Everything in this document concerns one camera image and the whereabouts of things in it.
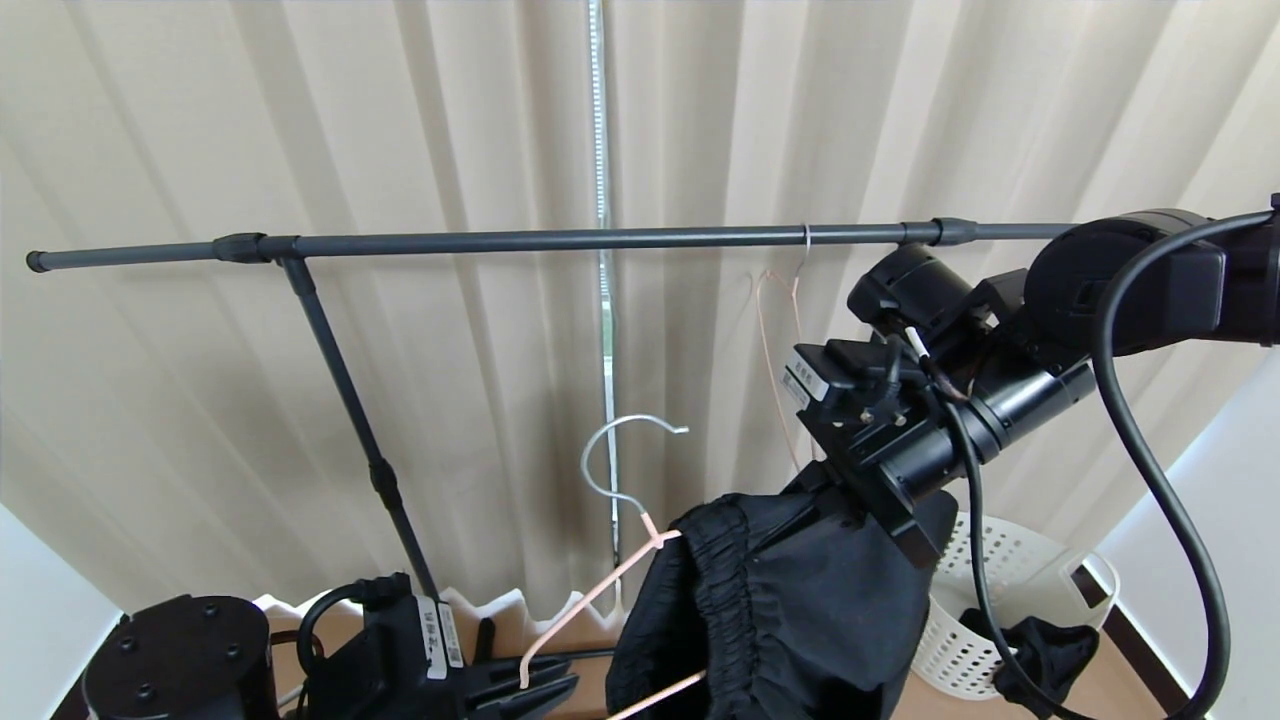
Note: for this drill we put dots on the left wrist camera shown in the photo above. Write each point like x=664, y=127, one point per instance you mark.
x=400, y=630

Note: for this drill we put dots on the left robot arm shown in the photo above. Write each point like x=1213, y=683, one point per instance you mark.
x=180, y=660

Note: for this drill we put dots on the black garment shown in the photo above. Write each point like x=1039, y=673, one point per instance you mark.
x=1050, y=655

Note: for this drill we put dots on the black shorts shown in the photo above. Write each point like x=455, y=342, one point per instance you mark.
x=800, y=620

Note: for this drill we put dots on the beige curtain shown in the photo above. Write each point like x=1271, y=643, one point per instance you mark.
x=400, y=120

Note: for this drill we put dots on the pink clothes hanger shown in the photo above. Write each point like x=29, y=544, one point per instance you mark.
x=805, y=245
x=652, y=530

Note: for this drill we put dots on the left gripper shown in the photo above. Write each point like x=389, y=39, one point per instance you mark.
x=420, y=705

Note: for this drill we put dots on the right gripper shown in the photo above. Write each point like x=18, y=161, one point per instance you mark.
x=960, y=440

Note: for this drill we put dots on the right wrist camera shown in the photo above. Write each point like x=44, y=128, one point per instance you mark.
x=850, y=375

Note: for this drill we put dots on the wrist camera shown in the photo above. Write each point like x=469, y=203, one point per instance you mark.
x=850, y=375
x=400, y=630

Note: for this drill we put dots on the white laundry basket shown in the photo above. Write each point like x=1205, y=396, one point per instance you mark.
x=1010, y=560

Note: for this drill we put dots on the black clothes rack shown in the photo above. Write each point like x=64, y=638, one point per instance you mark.
x=500, y=241

